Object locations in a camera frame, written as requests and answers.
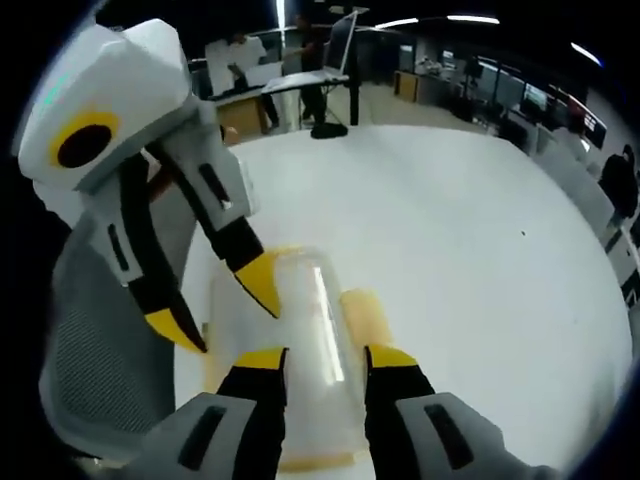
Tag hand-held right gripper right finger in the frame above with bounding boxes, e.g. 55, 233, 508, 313
363, 343, 561, 480

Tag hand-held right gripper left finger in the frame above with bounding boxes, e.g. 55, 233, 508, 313
124, 345, 291, 480

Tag clear container with yellow buckles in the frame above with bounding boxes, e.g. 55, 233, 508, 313
202, 243, 396, 474

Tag cardboard box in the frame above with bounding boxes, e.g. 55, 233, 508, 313
214, 96, 267, 147

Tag black round object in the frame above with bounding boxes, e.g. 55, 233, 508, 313
310, 121, 349, 140

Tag grey mesh office chair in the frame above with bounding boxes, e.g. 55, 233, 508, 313
37, 164, 202, 462

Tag grey standing desk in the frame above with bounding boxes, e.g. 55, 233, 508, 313
261, 69, 351, 97

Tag wooden cabinet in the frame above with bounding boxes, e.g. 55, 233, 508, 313
392, 69, 420, 102

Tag lit computer monitor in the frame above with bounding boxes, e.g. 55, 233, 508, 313
522, 82, 552, 112

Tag dark monitor with red screen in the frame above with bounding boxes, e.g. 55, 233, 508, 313
566, 98, 610, 150

